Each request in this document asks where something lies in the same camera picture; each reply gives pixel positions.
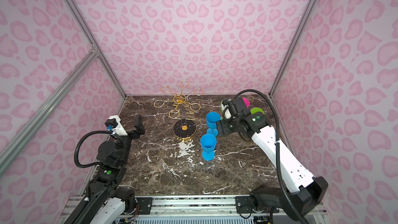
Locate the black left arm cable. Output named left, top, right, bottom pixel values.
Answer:
left=74, top=130, right=114, bottom=169

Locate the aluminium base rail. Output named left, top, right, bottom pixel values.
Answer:
left=57, top=194, right=324, bottom=224

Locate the aluminium frame post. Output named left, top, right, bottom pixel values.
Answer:
left=269, top=0, right=319, bottom=97
left=63, top=0, right=127, bottom=99

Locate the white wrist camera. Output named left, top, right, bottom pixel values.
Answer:
left=105, top=115, right=127, bottom=136
left=220, top=97, right=249, bottom=120

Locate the blue wine glass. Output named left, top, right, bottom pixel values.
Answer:
left=200, top=134, right=217, bottom=161
left=206, top=112, right=221, bottom=136

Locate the aluminium frame right post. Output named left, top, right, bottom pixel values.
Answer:
left=269, top=0, right=319, bottom=97

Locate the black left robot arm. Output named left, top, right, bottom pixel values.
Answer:
left=66, top=115, right=145, bottom=224

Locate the gold wire glass rack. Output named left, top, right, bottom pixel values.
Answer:
left=153, top=81, right=204, bottom=140

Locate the aluminium frame left diagonal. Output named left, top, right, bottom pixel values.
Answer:
left=1, top=49, right=97, bottom=175

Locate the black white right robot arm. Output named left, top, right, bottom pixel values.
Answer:
left=217, top=110, right=329, bottom=224

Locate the green wine glass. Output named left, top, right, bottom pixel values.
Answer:
left=250, top=107, right=265, bottom=115

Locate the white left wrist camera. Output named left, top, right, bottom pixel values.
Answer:
left=105, top=115, right=127, bottom=136

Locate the aluminium frame left post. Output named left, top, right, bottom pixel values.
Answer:
left=63, top=0, right=127, bottom=99

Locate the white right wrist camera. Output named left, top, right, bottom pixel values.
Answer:
left=220, top=97, right=249, bottom=120

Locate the magenta wine glass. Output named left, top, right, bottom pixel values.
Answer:
left=242, top=97, right=250, bottom=108

